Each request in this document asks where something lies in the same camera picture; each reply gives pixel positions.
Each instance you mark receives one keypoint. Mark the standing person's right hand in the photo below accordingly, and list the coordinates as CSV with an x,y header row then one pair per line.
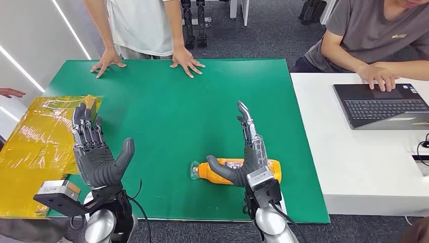
x,y
109,60

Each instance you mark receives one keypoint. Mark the person's hand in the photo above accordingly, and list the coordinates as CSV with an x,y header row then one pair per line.
x,y
10,93

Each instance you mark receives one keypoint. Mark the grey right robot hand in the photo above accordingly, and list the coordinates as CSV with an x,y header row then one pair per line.
x,y
251,157

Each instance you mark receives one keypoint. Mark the standing person's left hand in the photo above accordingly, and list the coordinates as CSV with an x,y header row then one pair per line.
x,y
184,60

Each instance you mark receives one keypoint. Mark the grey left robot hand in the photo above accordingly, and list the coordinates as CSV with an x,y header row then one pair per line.
x,y
95,164

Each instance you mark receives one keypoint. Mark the seated person's right hand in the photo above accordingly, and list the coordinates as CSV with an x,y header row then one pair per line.
x,y
378,75

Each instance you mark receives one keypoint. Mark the orange plastic bottle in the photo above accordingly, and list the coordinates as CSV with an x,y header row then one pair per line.
x,y
207,172

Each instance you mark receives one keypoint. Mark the seated person's left forearm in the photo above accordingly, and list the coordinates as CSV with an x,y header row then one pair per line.
x,y
412,69

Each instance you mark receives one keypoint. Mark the standing person's right forearm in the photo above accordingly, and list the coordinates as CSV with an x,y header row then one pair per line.
x,y
100,23

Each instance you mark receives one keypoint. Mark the seated person's right forearm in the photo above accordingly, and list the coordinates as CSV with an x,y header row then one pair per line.
x,y
338,55

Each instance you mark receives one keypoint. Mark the standing person's left forearm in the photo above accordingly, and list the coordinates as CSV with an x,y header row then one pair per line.
x,y
174,23

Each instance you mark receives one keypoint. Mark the dark grey laptop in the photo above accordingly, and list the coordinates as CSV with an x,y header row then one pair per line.
x,y
385,109

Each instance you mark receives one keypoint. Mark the black robot leg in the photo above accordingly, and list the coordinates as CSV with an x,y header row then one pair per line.
x,y
188,23
201,23

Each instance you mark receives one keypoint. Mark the standing person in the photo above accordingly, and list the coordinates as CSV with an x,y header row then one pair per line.
x,y
140,26

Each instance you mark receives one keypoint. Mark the seated person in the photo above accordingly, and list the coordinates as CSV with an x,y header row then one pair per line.
x,y
368,30

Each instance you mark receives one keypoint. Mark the yellow film-wrapped box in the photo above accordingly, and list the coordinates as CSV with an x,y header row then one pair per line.
x,y
33,141

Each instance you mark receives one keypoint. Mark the green table mat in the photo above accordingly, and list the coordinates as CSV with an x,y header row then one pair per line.
x,y
184,117

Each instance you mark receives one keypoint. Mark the white furniture leg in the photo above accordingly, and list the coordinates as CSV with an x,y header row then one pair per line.
x,y
245,11

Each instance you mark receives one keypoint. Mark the dark brown rounded object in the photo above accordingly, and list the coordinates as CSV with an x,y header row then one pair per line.
x,y
417,233

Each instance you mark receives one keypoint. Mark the white wall light strip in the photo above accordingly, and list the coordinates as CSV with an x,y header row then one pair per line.
x,y
21,68
71,30
9,114

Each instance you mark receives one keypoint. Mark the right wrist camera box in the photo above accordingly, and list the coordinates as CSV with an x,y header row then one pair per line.
x,y
261,177

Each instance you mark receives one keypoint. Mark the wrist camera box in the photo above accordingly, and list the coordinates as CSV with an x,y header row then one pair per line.
x,y
261,177
57,191

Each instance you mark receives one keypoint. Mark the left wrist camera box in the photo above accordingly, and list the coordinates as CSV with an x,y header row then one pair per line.
x,y
57,191

